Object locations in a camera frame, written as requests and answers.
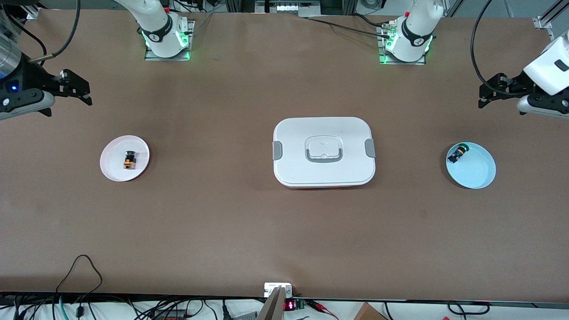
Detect pink round plate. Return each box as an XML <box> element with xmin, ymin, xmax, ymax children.
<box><xmin>100</xmin><ymin>135</ymin><xmax>150</xmax><ymax>182</ymax></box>

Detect black power strip orange plugs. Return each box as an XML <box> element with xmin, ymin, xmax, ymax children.
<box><xmin>151</xmin><ymin>309</ymin><xmax>188</xmax><ymax>320</ymax></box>

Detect light blue round plate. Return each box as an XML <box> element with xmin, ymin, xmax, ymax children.
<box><xmin>446</xmin><ymin>142</ymin><xmax>497</xmax><ymax>190</ymax></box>

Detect black base power cable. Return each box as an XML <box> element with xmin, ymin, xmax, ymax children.
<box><xmin>307</xmin><ymin>16</ymin><xmax>392</xmax><ymax>38</ymax></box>

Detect aluminium frame with white label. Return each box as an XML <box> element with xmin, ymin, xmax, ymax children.
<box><xmin>255</xmin><ymin>0</ymin><xmax>356</xmax><ymax>18</ymax></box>

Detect thin black looped cable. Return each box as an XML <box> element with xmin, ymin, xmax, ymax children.
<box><xmin>56</xmin><ymin>254</ymin><xmax>104</xmax><ymax>303</ymax></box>

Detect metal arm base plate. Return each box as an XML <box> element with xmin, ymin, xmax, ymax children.
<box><xmin>378</xmin><ymin>24</ymin><xmax>426</xmax><ymax>66</ymax></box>
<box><xmin>144</xmin><ymin>20</ymin><xmax>195</xmax><ymax>61</ymax></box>

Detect brown cardboard box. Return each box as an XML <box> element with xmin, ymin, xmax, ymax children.
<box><xmin>353</xmin><ymin>302</ymin><xmax>388</xmax><ymax>320</ymax></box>

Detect grey metal bar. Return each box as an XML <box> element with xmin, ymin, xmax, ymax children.
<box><xmin>257</xmin><ymin>286</ymin><xmax>286</xmax><ymax>320</ymax></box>

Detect white lunch box grey handle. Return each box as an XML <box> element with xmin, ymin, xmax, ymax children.
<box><xmin>272</xmin><ymin>117</ymin><xmax>376</xmax><ymax>189</ymax></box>

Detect small white mounting block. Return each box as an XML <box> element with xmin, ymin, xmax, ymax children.
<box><xmin>264</xmin><ymin>283</ymin><xmax>293</xmax><ymax>297</ymax></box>

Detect black cable loop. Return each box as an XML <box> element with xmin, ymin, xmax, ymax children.
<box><xmin>447</xmin><ymin>301</ymin><xmax>490</xmax><ymax>317</ymax></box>

